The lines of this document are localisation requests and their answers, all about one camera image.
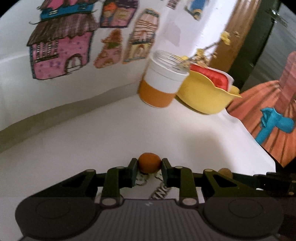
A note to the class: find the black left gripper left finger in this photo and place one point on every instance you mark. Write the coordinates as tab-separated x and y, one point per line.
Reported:
115	179

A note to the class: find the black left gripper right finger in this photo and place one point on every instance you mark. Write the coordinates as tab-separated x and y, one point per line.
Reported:
181	178

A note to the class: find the small orange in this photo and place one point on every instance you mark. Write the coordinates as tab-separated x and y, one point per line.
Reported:
149	163

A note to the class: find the white printed table mat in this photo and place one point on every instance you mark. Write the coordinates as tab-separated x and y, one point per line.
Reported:
114	134

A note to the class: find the brown kiwi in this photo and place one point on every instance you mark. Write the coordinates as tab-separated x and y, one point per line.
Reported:
226	172

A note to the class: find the girl in orange dress poster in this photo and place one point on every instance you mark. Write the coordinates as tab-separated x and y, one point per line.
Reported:
267	111

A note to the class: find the yellow plastic bowl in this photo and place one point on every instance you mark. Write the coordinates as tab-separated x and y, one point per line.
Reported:
198	92

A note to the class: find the red packet in bowl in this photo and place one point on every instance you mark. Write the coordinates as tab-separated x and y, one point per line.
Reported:
219	78

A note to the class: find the white and orange cup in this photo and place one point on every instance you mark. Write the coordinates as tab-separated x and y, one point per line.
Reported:
162	80

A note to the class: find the yellow flower twig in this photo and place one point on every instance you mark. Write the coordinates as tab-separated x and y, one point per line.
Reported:
202	56

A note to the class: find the colourful houses drawing poster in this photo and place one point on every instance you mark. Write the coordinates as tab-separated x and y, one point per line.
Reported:
58	52

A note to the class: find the brown wooden door frame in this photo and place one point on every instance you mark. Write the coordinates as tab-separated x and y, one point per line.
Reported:
238	27

